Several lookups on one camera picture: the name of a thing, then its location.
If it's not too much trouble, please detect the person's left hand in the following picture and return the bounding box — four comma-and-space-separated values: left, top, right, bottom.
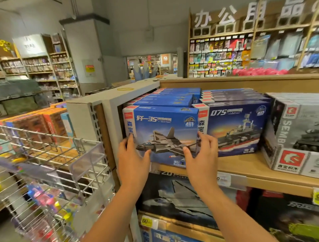
116, 134, 153, 192

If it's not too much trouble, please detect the person's right hand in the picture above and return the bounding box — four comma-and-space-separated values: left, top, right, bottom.
183, 131, 220, 192

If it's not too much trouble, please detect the row of blue warship boxes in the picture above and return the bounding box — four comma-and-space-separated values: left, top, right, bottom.
192, 89, 273, 158

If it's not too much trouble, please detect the row of blue jet boxes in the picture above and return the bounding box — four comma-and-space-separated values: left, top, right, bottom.
131, 88, 201, 108

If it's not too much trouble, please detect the pile of small toy packets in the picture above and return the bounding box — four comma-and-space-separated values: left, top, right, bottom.
20, 182, 75, 237

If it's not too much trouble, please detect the row of colourful boxes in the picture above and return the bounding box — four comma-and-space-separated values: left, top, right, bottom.
0, 102, 75, 150

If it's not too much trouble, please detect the person's left forearm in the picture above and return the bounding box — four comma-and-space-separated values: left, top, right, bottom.
82, 184, 148, 242

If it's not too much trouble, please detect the wooden shelf unit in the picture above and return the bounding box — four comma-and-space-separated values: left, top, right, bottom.
65, 74, 319, 242

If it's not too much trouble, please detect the grey display carton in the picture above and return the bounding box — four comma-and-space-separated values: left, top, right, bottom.
262, 97, 319, 179

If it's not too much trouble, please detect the wooden shelf with pouches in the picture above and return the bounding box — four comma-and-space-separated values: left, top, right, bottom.
0, 80, 55, 115

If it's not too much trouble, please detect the tall white shelf unit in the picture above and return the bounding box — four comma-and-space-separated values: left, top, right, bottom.
0, 34, 80, 100

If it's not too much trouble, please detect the white wire display rack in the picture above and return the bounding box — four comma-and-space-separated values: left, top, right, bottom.
0, 125, 118, 242

